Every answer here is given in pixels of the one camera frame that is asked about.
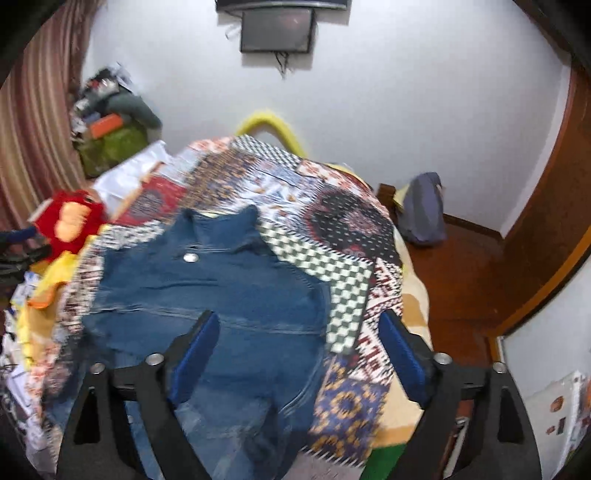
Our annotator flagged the blue denim jacket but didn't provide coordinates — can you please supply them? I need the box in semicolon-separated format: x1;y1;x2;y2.
55;204;333;480

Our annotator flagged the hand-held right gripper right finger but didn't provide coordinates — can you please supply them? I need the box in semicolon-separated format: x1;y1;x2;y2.
378;308;543;480

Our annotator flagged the orange box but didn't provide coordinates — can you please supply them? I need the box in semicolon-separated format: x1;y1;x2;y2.
89;114;125;138

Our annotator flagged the small black wall monitor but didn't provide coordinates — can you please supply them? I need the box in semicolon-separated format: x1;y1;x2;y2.
239;8;317;54

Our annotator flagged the dark wooden bedpost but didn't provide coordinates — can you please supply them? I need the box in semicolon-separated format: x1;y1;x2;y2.
376;183;399;209

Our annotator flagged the green patterned box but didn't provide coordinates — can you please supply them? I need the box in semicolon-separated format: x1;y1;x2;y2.
78;126;149;180

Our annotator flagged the wooden door frame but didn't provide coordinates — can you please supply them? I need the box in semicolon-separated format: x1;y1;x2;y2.
487;60;591;337

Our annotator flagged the patchwork printed blanket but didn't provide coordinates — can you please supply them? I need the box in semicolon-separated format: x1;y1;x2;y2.
9;135;437;480

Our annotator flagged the yellow towel blanket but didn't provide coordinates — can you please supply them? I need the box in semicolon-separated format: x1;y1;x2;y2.
16;251;90;370

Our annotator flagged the red plush toy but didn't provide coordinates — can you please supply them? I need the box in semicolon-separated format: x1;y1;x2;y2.
33;188;110;257

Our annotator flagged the white appliance with stickers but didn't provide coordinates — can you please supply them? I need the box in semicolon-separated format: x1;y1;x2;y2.
499;272;591;480

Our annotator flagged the black monitor cable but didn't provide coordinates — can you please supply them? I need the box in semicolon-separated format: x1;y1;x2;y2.
272;52;293;80

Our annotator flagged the striped brown curtain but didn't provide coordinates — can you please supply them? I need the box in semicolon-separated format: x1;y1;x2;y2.
0;0;105;232

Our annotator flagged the grey backpack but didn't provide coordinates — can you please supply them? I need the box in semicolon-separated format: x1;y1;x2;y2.
396;172;448;246

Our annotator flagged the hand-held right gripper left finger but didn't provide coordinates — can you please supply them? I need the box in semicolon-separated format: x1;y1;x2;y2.
55;310;221;480

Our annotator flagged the black wall television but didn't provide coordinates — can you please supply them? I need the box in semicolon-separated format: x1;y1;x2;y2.
215;0;350;12

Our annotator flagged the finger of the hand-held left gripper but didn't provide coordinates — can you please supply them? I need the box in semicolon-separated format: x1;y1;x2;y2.
0;227;38;245
0;246;54;280

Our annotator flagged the pile of clutter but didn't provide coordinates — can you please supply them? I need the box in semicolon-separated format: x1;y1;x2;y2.
69;62;139;139

